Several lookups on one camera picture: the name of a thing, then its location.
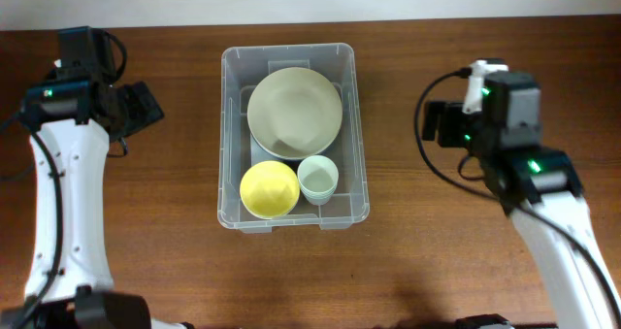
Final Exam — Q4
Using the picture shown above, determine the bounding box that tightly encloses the white cup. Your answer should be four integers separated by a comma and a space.
297, 155, 340, 196
302, 191, 333, 206

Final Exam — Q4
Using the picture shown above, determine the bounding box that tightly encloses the cream bowl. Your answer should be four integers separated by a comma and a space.
250, 126, 340, 155
246, 66, 343, 158

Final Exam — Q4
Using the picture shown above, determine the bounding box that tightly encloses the yellow bowl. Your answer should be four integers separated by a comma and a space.
240, 161, 300, 219

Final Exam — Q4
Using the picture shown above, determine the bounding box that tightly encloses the dark blue bowl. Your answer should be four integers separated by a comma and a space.
240, 124, 343, 164

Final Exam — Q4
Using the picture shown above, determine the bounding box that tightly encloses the clear plastic storage bin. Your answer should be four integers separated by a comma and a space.
217, 43, 371, 233

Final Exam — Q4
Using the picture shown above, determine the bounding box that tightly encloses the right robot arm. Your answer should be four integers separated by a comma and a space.
414, 101, 620, 328

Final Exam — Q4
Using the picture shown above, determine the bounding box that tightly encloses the pale green cup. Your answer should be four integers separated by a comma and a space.
300, 185, 336, 206

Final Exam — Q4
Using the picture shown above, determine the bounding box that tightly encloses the white paper label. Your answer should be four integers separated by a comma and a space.
250, 136, 273, 166

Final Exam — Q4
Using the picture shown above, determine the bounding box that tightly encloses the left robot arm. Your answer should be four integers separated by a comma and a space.
1, 80, 168, 328

